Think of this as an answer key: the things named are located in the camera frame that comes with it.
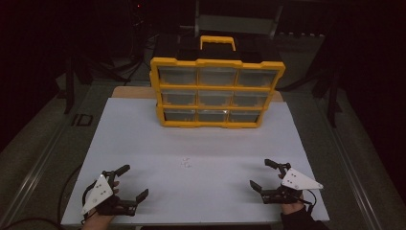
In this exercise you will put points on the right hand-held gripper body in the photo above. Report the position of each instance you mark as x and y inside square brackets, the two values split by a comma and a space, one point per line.
[298, 182]

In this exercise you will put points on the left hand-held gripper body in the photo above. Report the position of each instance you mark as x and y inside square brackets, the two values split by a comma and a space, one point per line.
[97, 193]

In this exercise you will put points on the yellow black organizer case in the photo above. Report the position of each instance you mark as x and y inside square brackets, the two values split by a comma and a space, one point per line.
[166, 63]

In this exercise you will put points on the person's right hand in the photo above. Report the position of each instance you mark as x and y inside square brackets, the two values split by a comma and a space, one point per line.
[292, 207]

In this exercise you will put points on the person's left hand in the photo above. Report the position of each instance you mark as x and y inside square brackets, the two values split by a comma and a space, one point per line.
[97, 222]

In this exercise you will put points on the black metal stand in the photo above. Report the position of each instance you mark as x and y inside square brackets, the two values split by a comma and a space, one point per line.
[69, 89]
[333, 102]

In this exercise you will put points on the grid of clear drawers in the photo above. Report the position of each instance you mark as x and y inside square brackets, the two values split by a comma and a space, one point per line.
[177, 76]

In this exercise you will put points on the metal floor rail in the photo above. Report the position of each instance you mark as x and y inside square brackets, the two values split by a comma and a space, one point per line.
[353, 183]
[35, 175]

